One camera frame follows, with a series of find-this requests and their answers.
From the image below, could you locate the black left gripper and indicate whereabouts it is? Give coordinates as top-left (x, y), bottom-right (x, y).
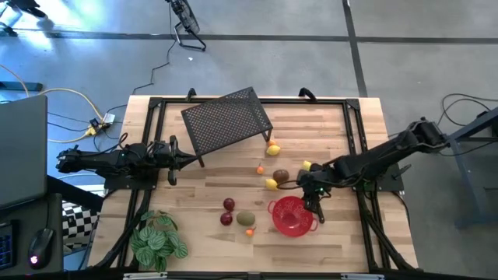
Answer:
top-left (147, 135), bottom-right (198, 186)

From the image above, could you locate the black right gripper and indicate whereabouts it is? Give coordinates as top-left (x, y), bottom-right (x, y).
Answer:
top-left (296, 163), bottom-right (334, 213)

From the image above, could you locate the red plastic colander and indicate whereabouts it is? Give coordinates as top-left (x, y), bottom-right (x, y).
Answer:
top-left (267, 195), bottom-right (319, 238)

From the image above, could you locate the green kiwi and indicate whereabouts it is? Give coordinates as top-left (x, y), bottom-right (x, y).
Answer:
top-left (236, 210), bottom-right (257, 227)

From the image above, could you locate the black perforated metal shelf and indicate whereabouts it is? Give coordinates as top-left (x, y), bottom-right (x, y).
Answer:
top-left (181, 86), bottom-right (274, 168)

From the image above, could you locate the green striped leaf plant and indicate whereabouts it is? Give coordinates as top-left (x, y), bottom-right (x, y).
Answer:
top-left (129, 209), bottom-right (190, 273)

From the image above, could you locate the black white checkered board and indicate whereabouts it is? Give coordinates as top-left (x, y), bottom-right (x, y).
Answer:
top-left (61, 200), bottom-right (101, 252)

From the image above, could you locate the dark desk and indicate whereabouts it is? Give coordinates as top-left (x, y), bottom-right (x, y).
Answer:
top-left (0, 192), bottom-right (65, 273)

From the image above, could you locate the black floor fan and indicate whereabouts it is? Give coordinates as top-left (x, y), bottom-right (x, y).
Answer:
top-left (165, 0), bottom-right (208, 53)

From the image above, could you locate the grey laptop lid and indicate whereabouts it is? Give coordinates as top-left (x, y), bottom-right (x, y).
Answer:
top-left (0, 94), bottom-right (49, 210)

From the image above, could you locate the black computer mouse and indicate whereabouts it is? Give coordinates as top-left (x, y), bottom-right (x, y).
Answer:
top-left (26, 227), bottom-right (55, 270)

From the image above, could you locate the black flat floor bar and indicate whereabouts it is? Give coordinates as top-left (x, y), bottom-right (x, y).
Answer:
top-left (0, 81), bottom-right (44, 93)

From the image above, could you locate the black keyboard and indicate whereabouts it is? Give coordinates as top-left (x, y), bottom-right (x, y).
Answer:
top-left (0, 220), bottom-right (19, 271)

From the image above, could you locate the black chair base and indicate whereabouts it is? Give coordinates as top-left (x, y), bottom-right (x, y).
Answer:
top-left (6, 0), bottom-right (48, 19)

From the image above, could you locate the silver metal bracket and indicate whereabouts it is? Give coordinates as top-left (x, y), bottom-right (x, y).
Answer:
top-left (123, 271), bottom-right (168, 280)
top-left (341, 273), bottom-right (385, 280)

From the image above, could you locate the black aluminium table frame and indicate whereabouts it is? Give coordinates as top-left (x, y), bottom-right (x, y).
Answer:
top-left (88, 95), bottom-right (420, 273)

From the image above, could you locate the black fan cable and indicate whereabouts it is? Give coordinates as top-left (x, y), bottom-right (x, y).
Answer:
top-left (104, 3), bottom-right (173, 117)

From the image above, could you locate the yellow floor cable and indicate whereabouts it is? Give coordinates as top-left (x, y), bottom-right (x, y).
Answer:
top-left (0, 63), bottom-right (106, 144)

